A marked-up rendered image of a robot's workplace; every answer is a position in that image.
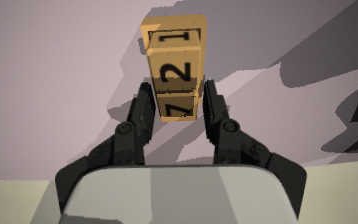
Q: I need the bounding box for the tan wooden number cube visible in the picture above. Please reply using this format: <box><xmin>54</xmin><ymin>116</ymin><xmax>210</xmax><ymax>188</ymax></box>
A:
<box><xmin>155</xmin><ymin>89</ymin><xmax>199</xmax><ymax>122</ymax></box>
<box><xmin>146</xmin><ymin>29</ymin><xmax>201</xmax><ymax>91</ymax></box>

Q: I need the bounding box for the brown cardboard tray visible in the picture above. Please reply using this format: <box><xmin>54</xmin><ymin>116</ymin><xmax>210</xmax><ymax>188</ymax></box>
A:
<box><xmin>140</xmin><ymin>14</ymin><xmax>207</xmax><ymax>105</ymax></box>

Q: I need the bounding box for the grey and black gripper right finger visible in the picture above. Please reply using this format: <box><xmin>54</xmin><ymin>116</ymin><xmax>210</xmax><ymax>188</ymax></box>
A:
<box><xmin>202</xmin><ymin>80</ymin><xmax>307</xmax><ymax>221</ymax></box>

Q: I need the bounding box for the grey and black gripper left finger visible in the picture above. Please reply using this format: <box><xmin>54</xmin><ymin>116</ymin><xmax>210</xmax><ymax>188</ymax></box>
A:
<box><xmin>55</xmin><ymin>82</ymin><xmax>156</xmax><ymax>214</ymax></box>

